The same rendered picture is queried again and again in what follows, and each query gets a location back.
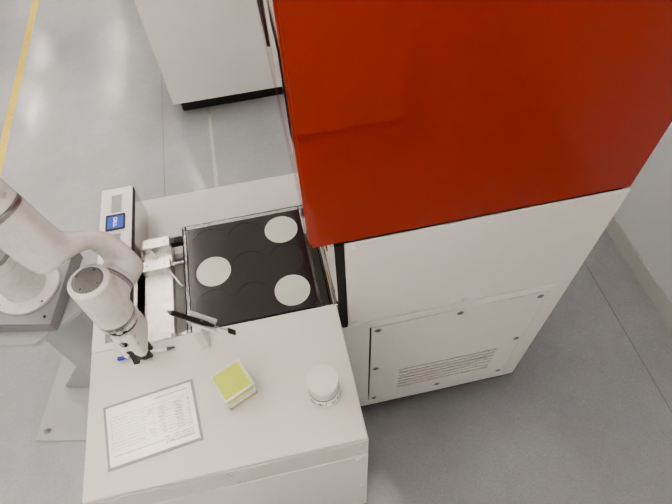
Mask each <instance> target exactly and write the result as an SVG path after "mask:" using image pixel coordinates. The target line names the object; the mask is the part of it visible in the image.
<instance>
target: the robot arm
mask: <svg viewBox="0 0 672 504"><path fill-rule="evenodd" d="M86 250H92V251H94V252H96V253H97V254H98V255H100V256H101V257H102V259H103V261H104V263H103V265H101V264H89V265H85V266H83V267H81V268H79V269H78V270H76V271H75V272H74V273H73V274H72V275H71V277H70V278H69V280H68V283H67V291H68V294H69V295H70V296H71V297H72V299H73V300H74V301H75V302H76V303H77V304H78V305H79V306H80V307H81V309H82V310H83V311H84V312H85V313H86V314H87V315H88V316H89V317H90V319H91V320H92V321H93V322H94V323H95V324H96V325H97V327H98V328H99V329H100V330H101V331H102V332H103V333H105V334H107V335H110V337H111V339H112V341H113V342H114V344H115V346H116V347H117V349H118V350H119V351H120V353H121V354H122V355H123V356H124V357H125V358H127V359H129V358H130V357H131V359H132V361H133V363H134V365H136V364H140V360H147V359H148V358H151V357H153V354H152V353H151V351H150V350H153V346H152V345H151V344H150V342H149V341H148V322H147V319H146V318H145V317H144V315H143V314H142V313H141V312H140V311H139V310H138V309H137V308H136V307H135V305H134V304H133V303H132V301H131V300H130V292H131V290H132V288H133V287H134V285H135V284H136V282H137V281H138V279H139V277H140V276H141V274H142V272H143V269H144V265H143V262H142V260H141V259H140V257H139V256H138V255H137V254H136V253H135V252H134V251H133V250H132V249H131V248H129V247H128V246H127V245H126V244H125V243H124V242H123V241H121V240H120V239H119V238H117V237H116V236H114V235H112V234H110V233H107V232H104V231H99V230H77V231H69V232H65V231H61V230H59V229H58V228H56V227H55V226H54V225H53V224H52V223H51V222H50V221H49V220H47V219H46V218H45V217H44V216H43V215H42V214H41V213H40V212H39V211H37V210H36V209H35V208H34V207H33V206H32V205H31V204H30V203H29V202H27V201H26V200H25V199H24V198H23V197H22V196H21V195H20V194H19V193H17V192H16V191H15V190H14V189H13V188H12V187H11V186H10V185H8V184H7V183H6V182H5V181H4V180H3V179H2V178H1V177H0V311H1V312H3V313H5V314H8V315H13V316H20V315H26V314H29V313H32V312H34V311H36V310H38V309H40V308H41V307H43V306H44V305H45V304H46V303H48V302H49V301H50V300H51V298H52V297H53V296H54V294H55V293H56V291H57V289H58V287H59V283H60V272H59V270H58V267H60V266H61V265H62V264H64V263H65V262H66V261H68V260H69V259H71V258H72V257H74V256H75V255H77V254H79V253H81V252H83V251H86Z"/></svg>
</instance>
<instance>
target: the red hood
mask: <svg viewBox="0 0 672 504"><path fill-rule="evenodd" d="M256 1H257V7H258V13H259V19H260V25H261V30H262V36H263V40H264V45H265V49H266V54H267V58H268V63H269V67H270V72H271V77H272V81H273V86H274V90H275V95H276V99H277V104H278V108H279V113H280V117H281V122H282V126H283V131H284V135H285V140H286V144H287V149H288V153H289V158H290V162H291V167H292V172H293V176H294V181H295V185H296V190H297V194H298V199H299V203H300V208H301V212H302V217H303V221H304V226H305V230H306V235H307V239H308V244H309V245H311V248H316V247H321V246H327V245H332V244H337V243H342V242H347V241H352V240H357V239H362V238H367V237H373V236H378V235H383V234H388V233H393V232H398V231H403V230H408V229H413V228H419V227H424V226H429V225H434V224H439V223H444V222H449V221H454V220H459V219H465V218H470V217H475V216H480V215H485V214H490V213H495V212H500V211H505V210H511V209H516V208H521V207H526V206H531V205H536V204H541V203H546V202H551V201H557V200H562V199H567V198H572V197H577V196H582V195H587V194H592V193H597V192H603V191H608V190H613V189H618V188H623V187H628V186H631V185H632V183H633V182H634V180H635V179H636V177H637V175H638V174H639V172H640V171H641V169H642V168H643V166H644V165H645V163H646V161H647V160H648V158H649V157H650V155H651V154H652V152H653V151H654V149H655V147H656V146H657V144H658V143H659V141H660V140H661V138H662V137H663V135H664V133H665V132H666V130H667V129H668V127H669V126H670V124H671V123H672V0H256Z"/></svg>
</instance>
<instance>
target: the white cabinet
mask: <svg viewBox="0 0 672 504"><path fill-rule="evenodd" d="M367 472H368V453H367V454H365V455H361V456H357V457H352V458H348V459H344V460H339V461H335V462H331V463H326V464H322V465H318V466H314V467H309V468H305V469H301V470H296V471H292V472H288V473H283V474H279V475H275V476H270V477H266V478H262V479H257V480H253V481H249V482H244V483H241V484H236V485H231V486H227V487H223V488H218V489H214V490H210V491H205V492H201V493H197V494H192V495H188V496H184V497H180V498H175V499H171V500H167V501H162V502H158V503H154V504H365V503H366V498H367Z"/></svg>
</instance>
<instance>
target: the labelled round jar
mask: <svg viewBox="0 0 672 504"><path fill-rule="evenodd" d="M306 383H307V387H308V392H309V396H310V399H311V401H312V403H313V404H314V405H315V406H317V407H319V408H322V409H326V408H330V407H332V406H334V405H335V404H336V403H337V401H338V400H339V397H340V388H339V380H338V374H337V372H336V371H335V369H334V368H332V367H331V366H329V365H325V364H320V365H317V366H315V367H313V368H312V369H311V370H310V371H309V372H308V374H307V377H306Z"/></svg>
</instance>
